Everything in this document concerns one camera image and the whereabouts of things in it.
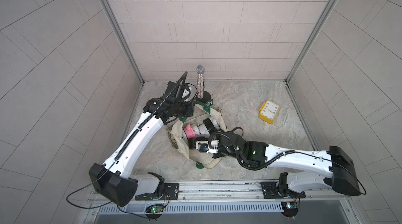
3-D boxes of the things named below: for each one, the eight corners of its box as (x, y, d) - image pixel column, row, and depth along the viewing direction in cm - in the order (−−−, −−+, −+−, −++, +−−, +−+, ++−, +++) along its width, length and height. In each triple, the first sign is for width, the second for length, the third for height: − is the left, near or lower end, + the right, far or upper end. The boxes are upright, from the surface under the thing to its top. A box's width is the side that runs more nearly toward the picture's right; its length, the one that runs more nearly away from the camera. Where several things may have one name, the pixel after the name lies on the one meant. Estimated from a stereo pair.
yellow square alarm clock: (255, 117, 99) (257, 114, 96) (262, 101, 107) (263, 98, 105) (274, 125, 96) (276, 122, 93) (279, 108, 104) (280, 105, 101)
